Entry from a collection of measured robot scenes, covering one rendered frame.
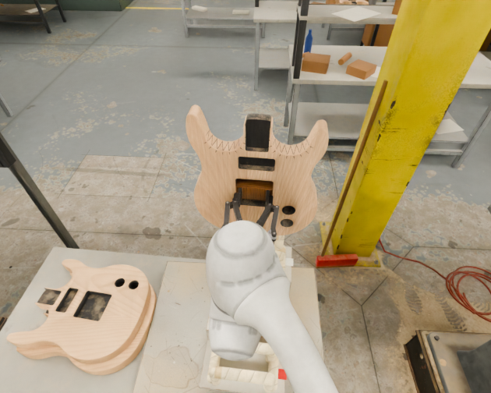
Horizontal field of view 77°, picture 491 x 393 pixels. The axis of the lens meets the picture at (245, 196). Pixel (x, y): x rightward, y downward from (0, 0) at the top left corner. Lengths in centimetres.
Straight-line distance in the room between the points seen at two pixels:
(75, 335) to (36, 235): 191
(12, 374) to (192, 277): 66
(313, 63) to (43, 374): 260
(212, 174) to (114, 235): 203
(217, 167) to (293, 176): 19
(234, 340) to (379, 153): 143
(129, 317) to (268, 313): 82
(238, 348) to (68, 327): 81
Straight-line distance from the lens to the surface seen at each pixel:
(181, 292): 128
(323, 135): 72
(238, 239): 44
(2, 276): 297
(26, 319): 150
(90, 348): 123
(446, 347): 214
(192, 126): 74
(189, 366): 118
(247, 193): 84
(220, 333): 59
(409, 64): 159
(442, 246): 296
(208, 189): 85
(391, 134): 176
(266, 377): 103
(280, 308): 46
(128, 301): 125
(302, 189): 82
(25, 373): 140
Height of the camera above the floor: 206
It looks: 46 degrees down
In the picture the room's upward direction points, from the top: straight up
